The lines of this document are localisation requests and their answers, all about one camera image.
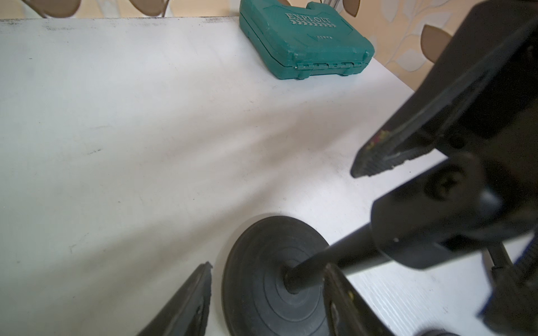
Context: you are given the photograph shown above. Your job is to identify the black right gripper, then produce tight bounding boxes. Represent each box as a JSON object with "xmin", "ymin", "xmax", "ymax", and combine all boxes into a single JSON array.
[{"xmin": 349, "ymin": 0, "xmax": 538, "ymax": 336}]

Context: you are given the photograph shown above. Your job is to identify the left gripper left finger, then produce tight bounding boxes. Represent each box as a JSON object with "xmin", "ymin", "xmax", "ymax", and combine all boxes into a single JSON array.
[{"xmin": 138, "ymin": 262, "xmax": 212, "ymax": 336}]

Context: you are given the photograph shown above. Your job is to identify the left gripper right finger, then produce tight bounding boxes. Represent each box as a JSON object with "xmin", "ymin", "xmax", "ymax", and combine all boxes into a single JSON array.
[{"xmin": 323, "ymin": 263, "xmax": 393, "ymax": 336}]

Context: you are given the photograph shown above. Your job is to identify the black microphone stand pole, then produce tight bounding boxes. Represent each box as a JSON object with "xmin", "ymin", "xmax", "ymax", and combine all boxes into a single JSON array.
[{"xmin": 283, "ymin": 153, "xmax": 505, "ymax": 295}]

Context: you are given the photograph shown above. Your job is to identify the black round stand base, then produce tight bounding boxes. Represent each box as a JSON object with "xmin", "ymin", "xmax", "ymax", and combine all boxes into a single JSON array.
[{"xmin": 221, "ymin": 216, "xmax": 329, "ymax": 335}]

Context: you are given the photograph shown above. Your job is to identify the green plastic tool case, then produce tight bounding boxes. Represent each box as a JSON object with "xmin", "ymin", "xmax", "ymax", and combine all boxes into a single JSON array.
[{"xmin": 239, "ymin": 0, "xmax": 375, "ymax": 80}]

